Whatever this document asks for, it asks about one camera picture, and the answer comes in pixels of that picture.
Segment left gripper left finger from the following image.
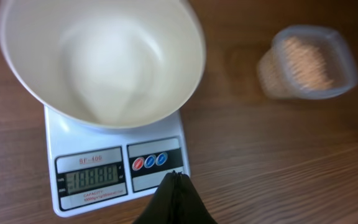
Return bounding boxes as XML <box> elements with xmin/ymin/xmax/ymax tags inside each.
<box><xmin>133</xmin><ymin>172</ymin><xmax>177</xmax><ymax>224</ymax></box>

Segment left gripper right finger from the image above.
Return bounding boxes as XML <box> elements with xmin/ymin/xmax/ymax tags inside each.
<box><xmin>175</xmin><ymin>173</ymin><xmax>217</xmax><ymax>224</ymax></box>

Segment white digital kitchen scale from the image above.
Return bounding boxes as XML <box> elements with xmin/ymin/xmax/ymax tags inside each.
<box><xmin>44</xmin><ymin>107</ymin><xmax>191</xmax><ymax>218</ymax></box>

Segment white bowl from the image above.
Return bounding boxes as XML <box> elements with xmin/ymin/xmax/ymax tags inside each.
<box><xmin>0</xmin><ymin>0</ymin><xmax>206</xmax><ymax>129</ymax></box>

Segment soybeans in container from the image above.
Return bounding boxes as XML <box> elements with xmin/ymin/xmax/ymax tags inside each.
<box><xmin>258</xmin><ymin>37</ymin><xmax>334</xmax><ymax>99</ymax></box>

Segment clear plastic container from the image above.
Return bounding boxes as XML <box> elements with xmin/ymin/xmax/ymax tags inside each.
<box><xmin>257</xmin><ymin>25</ymin><xmax>358</xmax><ymax>100</ymax></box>

